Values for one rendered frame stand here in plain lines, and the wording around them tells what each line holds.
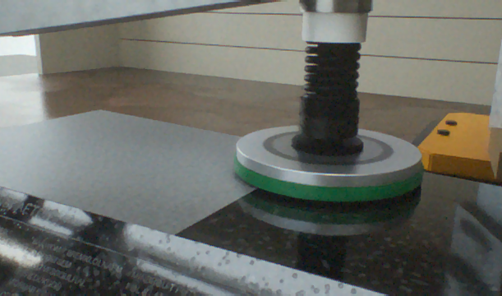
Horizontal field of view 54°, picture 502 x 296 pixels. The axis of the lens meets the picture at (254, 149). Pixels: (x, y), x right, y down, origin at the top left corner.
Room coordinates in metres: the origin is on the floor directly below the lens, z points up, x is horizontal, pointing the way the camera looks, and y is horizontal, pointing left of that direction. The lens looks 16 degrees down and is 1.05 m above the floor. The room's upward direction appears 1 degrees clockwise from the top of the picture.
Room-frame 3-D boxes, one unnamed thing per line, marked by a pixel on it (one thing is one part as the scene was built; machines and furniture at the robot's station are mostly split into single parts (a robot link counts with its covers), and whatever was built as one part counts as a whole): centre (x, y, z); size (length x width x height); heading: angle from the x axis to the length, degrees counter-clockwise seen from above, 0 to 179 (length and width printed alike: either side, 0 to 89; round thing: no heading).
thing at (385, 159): (0.56, -0.09, 0.89); 0.21 x 0.21 x 0.01
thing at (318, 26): (0.56, -0.09, 1.04); 0.07 x 0.07 x 0.04
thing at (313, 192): (0.56, -0.09, 0.89); 0.22 x 0.22 x 0.04
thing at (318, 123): (0.56, -0.09, 0.93); 0.07 x 0.07 x 0.01
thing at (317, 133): (0.56, -0.09, 0.92); 0.07 x 0.07 x 0.01
